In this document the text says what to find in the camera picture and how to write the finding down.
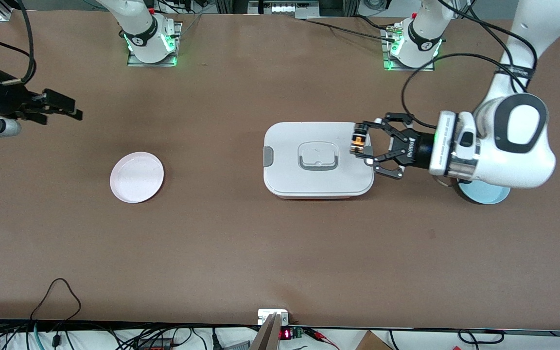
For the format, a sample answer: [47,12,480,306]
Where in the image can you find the orange push-button switch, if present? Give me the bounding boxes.
[350,122,369,155]

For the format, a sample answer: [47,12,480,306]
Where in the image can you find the light blue round plate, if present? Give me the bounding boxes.
[455,177,511,205]

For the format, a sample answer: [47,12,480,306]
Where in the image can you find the white lunch box grey clasps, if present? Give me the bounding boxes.
[263,122,375,200]

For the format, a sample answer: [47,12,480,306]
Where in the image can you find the pale pink round plate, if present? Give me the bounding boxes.
[110,152,165,204]

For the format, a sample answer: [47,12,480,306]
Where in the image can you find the white labelled equipment box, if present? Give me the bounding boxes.
[248,0,319,19]

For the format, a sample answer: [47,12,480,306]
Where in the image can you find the brown cardboard piece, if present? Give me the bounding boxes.
[355,331,392,350]

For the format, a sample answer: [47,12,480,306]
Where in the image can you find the red black test lead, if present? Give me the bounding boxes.
[304,328,341,350]

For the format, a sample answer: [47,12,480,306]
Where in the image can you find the small white box device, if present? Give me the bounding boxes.
[258,309,290,325]

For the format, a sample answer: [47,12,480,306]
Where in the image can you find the brown wooden wedge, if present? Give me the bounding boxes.
[250,314,283,350]

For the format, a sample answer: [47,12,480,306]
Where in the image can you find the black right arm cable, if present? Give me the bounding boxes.
[0,0,36,87]

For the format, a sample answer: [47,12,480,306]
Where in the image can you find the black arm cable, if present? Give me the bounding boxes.
[0,0,36,87]
[401,15,539,132]

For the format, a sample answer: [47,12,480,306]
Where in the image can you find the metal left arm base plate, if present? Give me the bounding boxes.
[382,27,435,72]

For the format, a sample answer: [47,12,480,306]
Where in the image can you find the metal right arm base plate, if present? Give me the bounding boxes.
[127,22,182,68]

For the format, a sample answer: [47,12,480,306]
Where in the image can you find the black cable across table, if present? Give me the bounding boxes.
[299,17,400,42]

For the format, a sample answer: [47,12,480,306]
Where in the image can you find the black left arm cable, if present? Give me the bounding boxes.
[401,15,539,132]

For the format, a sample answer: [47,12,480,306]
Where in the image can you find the thin black looped cable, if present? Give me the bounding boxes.
[30,278,82,336]

